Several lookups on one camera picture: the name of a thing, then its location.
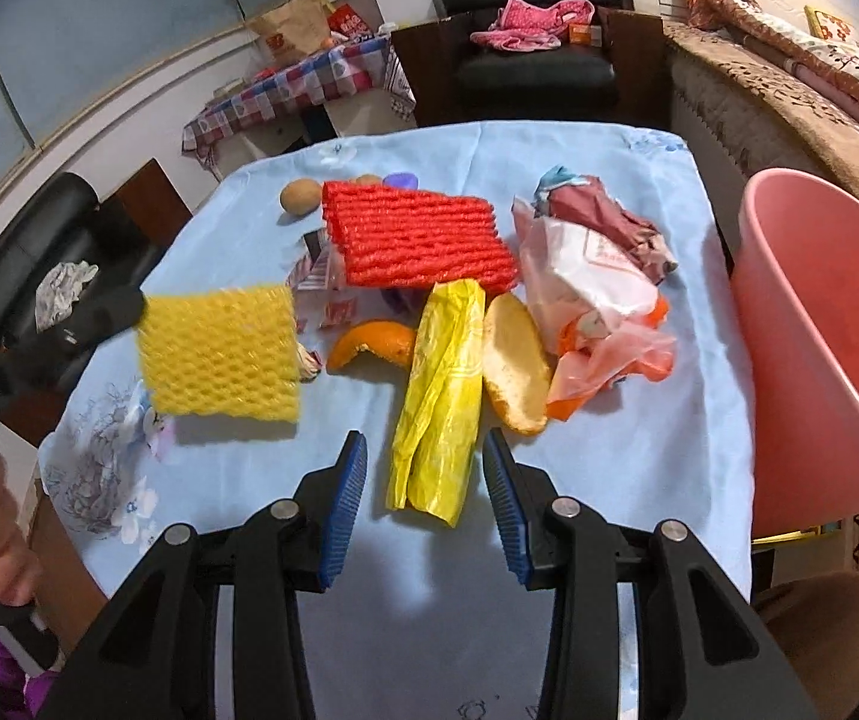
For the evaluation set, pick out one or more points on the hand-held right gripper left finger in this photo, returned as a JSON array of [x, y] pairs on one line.
[[343, 510]]

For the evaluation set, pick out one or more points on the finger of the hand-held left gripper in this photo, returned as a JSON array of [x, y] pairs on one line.
[[111, 315]]

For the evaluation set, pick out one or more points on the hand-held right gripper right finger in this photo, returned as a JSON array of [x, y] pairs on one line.
[[504, 510]]

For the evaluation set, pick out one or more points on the yellow foam fruit net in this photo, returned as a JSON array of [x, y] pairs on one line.
[[219, 352]]

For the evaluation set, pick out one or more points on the yellow plastic bag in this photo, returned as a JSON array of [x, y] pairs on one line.
[[437, 390]]

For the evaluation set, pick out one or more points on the large pale citrus peel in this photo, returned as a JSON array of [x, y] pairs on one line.
[[512, 367]]

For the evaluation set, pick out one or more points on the clear wrapper with red print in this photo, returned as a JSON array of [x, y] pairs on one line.
[[332, 311]]

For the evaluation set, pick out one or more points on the white and orange plastic bag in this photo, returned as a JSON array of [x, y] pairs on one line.
[[587, 270]]

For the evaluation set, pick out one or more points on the red foam fruit net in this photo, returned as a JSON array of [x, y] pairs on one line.
[[414, 240]]

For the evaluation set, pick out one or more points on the pink plastic bin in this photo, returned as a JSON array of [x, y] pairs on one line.
[[812, 352]]

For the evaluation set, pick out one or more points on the crumpled white paper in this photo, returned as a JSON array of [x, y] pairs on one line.
[[66, 289]]

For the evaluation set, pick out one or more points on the black leather armchair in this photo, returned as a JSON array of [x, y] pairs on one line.
[[62, 225], [534, 75]]

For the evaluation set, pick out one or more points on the light blue floral tablecloth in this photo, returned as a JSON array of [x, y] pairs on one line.
[[624, 480]]

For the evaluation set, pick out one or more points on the orange peel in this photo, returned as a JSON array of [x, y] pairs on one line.
[[377, 341]]

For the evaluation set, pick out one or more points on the brown round fruit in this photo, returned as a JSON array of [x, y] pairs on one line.
[[300, 199], [369, 180]]

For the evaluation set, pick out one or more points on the checked tablecloth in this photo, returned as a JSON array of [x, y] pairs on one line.
[[302, 79]]

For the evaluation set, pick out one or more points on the crumpled dark red paper bag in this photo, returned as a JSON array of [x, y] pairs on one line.
[[609, 217]]

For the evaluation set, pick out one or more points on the purple rubber glove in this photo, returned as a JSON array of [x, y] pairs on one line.
[[403, 180]]

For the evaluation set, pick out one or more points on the brown paper bag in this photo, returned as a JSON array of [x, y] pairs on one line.
[[291, 26]]

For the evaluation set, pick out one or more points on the brown wooden stool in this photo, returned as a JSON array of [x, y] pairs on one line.
[[834, 637]]

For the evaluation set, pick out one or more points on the red packet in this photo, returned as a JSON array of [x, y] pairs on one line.
[[348, 22]]

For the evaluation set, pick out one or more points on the small orange box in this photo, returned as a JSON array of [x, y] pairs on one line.
[[585, 33]]

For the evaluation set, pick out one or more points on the brown patterned blanket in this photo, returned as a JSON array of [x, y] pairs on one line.
[[767, 97]]

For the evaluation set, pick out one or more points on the pink clothing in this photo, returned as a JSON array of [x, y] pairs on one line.
[[527, 19]]

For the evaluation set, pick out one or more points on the folded floral quilt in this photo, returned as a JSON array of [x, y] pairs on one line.
[[797, 52]]

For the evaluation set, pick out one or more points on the yellow patterned pillow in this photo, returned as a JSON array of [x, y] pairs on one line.
[[834, 30]]

